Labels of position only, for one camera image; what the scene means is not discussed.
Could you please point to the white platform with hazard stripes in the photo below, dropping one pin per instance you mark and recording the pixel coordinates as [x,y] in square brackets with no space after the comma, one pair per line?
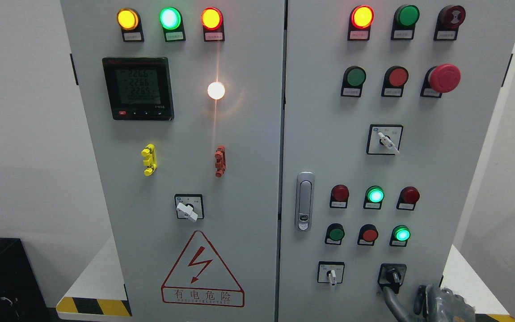
[101,280]

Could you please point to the green unlit indicator top right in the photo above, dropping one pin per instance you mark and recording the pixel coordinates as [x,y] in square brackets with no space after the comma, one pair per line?
[404,22]

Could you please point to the green lit indicator light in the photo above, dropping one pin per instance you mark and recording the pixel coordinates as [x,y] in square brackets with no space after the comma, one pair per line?
[172,23]

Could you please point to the white lit indicator light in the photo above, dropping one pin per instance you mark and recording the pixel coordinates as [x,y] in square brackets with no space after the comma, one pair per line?
[216,90]

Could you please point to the green push button lower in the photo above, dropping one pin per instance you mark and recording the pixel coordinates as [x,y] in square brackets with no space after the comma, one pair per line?
[334,234]

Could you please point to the black box lower left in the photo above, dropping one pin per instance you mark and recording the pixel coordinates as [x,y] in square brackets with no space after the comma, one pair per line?
[20,297]

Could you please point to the red terminal connector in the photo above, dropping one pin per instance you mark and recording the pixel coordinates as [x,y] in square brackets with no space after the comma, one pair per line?
[220,163]

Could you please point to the yellow indicator light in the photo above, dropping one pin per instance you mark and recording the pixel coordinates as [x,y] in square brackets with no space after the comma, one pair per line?
[131,26]

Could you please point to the yellow terminal connector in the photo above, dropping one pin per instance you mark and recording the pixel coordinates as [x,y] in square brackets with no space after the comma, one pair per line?
[149,159]

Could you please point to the grey cabinet door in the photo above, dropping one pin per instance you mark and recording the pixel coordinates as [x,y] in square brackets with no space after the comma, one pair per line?
[241,207]
[327,134]

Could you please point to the red lit indicator top right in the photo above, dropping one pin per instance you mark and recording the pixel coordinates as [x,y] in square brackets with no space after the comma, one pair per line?
[360,21]

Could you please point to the white selector switch left door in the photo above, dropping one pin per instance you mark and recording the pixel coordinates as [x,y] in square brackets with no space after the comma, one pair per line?
[189,206]

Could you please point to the white selector switch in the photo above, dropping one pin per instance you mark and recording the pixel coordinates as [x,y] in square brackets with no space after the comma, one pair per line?
[330,272]
[384,139]

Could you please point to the black digital power meter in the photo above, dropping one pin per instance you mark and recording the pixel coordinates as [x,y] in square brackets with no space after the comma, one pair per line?
[139,88]

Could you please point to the black rotary knob switch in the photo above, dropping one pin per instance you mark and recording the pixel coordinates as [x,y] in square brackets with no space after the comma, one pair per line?
[391,275]

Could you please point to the grey right cabinet door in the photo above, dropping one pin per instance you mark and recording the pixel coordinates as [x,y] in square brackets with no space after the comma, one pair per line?
[327,134]

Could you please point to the red-orange lit indicator light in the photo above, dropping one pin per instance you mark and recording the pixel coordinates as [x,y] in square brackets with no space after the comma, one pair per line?
[213,25]

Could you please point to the white selector switch bottom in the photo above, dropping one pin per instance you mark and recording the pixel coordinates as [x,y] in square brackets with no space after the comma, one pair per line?
[330,272]

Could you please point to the green lit indicator middle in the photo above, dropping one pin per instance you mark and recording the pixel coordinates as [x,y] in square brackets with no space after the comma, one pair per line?
[373,198]

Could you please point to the red emergency stop button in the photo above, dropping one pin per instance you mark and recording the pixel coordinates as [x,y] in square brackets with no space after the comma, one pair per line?
[439,80]

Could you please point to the dark red indicator left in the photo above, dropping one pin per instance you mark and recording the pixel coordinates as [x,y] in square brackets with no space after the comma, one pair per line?
[339,197]

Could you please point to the red electrical hazard warning sticker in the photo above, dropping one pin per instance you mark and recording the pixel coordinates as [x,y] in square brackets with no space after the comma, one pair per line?
[201,277]

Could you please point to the dark red buzzer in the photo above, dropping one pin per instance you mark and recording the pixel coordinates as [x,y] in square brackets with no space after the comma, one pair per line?
[448,22]

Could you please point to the silver door handle lock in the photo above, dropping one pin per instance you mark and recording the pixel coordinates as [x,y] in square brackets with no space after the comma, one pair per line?
[303,202]

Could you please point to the dark red indicator right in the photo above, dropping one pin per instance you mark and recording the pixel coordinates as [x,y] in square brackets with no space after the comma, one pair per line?
[408,197]

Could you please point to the green lit indicator lower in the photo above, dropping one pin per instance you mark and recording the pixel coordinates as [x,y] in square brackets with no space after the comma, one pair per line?
[400,236]

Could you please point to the red push button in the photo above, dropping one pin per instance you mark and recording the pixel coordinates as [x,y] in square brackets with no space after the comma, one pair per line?
[395,79]
[368,234]

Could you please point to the grey left cabinet door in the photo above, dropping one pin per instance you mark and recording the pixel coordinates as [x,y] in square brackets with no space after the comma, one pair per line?
[241,207]

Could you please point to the dark red indicator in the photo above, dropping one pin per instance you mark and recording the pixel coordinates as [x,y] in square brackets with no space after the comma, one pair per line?
[408,197]
[339,197]

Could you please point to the red push button lower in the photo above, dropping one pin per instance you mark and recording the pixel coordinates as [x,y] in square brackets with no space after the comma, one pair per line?
[368,234]

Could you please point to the white selector switch upper right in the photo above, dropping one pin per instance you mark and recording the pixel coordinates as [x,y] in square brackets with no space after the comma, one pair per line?
[384,139]

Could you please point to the green push button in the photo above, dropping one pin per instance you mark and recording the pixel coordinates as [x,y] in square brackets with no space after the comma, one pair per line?
[353,80]
[334,234]

